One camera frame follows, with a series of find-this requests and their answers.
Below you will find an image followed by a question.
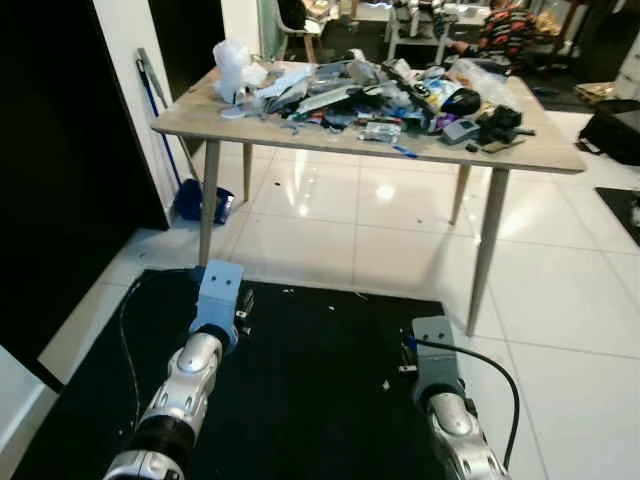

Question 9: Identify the grey broom stick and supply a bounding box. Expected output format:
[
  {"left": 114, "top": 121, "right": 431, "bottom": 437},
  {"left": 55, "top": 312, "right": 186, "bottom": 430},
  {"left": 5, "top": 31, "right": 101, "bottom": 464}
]
[{"left": 135, "top": 47, "right": 191, "bottom": 191}]

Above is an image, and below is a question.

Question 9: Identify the small grey box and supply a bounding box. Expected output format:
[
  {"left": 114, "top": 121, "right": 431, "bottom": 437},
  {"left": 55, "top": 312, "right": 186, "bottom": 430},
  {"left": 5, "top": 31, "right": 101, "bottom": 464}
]
[{"left": 442, "top": 118, "right": 483, "bottom": 146}]

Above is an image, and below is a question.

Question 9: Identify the black bag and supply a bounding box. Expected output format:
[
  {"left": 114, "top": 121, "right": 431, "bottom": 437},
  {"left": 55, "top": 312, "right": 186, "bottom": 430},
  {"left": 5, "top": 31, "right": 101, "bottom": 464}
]
[{"left": 578, "top": 98, "right": 640, "bottom": 167}]

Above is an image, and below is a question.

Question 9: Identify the flat grey package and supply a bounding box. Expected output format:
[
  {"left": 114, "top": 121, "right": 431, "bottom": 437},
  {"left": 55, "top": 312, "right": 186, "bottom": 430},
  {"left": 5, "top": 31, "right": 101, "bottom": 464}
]
[{"left": 295, "top": 85, "right": 361, "bottom": 113}]

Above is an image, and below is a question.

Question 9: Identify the black round cap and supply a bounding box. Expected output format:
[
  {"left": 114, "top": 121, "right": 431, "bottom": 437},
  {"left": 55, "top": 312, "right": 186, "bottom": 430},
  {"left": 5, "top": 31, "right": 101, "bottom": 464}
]
[{"left": 440, "top": 88, "right": 483, "bottom": 116}]

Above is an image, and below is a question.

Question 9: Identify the white dining chair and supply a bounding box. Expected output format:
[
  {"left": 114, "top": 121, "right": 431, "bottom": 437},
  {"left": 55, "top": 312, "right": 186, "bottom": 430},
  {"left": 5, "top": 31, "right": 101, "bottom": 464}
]
[{"left": 272, "top": 0, "right": 326, "bottom": 63}]

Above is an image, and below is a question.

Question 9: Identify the white plastic bag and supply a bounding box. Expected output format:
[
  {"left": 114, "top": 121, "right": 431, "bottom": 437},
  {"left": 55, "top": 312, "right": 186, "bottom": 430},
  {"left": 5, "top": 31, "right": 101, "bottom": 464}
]
[{"left": 212, "top": 38, "right": 269, "bottom": 106}]

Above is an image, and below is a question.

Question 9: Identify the light wooden table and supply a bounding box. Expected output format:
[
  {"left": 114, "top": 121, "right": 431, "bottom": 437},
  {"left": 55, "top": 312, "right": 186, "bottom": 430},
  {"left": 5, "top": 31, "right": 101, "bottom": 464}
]
[{"left": 151, "top": 60, "right": 589, "bottom": 337}]

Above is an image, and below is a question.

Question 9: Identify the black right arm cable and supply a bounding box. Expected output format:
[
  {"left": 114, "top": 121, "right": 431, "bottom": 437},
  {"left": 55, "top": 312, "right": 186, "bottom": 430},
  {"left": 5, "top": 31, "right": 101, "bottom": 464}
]
[{"left": 405, "top": 335, "right": 522, "bottom": 471}]

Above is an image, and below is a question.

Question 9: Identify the black bulky device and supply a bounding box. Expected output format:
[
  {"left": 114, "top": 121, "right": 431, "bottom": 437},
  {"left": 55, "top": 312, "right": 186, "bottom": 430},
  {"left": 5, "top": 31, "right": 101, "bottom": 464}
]
[{"left": 478, "top": 105, "right": 536, "bottom": 153}]

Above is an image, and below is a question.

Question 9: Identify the blue dustpan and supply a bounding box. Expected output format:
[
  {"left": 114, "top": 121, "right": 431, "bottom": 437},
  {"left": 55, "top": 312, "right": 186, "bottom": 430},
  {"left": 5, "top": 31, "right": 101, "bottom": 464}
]
[{"left": 172, "top": 178, "right": 236, "bottom": 227}]

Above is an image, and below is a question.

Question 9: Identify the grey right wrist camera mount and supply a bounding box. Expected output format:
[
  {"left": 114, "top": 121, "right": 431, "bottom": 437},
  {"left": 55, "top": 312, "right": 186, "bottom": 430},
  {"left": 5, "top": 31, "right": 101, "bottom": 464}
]
[{"left": 411, "top": 316, "right": 464, "bottom": 399}]

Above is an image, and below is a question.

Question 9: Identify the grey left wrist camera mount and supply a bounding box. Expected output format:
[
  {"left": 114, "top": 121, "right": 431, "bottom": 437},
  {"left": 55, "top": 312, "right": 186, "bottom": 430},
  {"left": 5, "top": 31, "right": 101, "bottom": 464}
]
[{"left": 190, "top": 261, "right": 245, "bottom": 351}]

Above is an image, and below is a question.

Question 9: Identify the person in patterned shirt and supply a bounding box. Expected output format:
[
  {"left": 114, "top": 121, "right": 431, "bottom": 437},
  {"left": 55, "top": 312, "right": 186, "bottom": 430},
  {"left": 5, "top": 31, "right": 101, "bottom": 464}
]
[{"left": 445, "top": 0, "right": 546, "bottom": 73}]

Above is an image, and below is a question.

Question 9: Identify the clear crumpled plastic bag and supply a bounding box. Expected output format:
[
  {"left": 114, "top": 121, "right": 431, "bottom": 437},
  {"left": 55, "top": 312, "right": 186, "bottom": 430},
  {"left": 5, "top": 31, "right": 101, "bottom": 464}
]
[{"left": 448, "top": 58, "right": 511, "bottom": 106}]

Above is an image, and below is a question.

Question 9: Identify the small clear plastic package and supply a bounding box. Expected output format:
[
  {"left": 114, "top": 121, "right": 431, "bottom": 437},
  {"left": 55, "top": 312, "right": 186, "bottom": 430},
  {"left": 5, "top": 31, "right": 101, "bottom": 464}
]
[{"left": 358, "top": 120, "right": 403, "bottom": 144}]

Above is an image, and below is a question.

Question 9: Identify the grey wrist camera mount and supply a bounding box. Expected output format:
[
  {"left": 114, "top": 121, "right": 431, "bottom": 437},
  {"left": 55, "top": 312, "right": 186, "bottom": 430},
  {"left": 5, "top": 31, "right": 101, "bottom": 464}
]
[
  {"left": 190, "top": 261, "right": 245, "bottom": 351},
  {"left": 411, "top": 316, "right": 464, "bottom": 399}
]

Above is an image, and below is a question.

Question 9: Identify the small black floor mat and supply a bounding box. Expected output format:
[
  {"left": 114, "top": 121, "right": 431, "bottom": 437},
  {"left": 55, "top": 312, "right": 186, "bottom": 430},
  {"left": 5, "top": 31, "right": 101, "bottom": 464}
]
[{"left": 596, "top": 186, "right": 640, "bottom": 247}]

